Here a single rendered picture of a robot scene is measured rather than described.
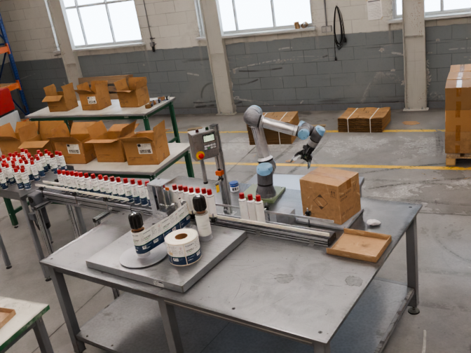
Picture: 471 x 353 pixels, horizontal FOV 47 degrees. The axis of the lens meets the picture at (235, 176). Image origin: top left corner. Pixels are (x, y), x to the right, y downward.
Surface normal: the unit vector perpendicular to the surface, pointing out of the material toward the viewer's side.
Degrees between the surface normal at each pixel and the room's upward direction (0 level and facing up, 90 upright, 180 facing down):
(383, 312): 1
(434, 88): 90
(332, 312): 0
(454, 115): 88
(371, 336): 1
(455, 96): 90
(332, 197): 90
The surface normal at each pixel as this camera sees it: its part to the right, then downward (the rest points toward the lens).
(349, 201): 0.73, 0.15
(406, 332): -0.14, -0.92
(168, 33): -0.41, 0.40
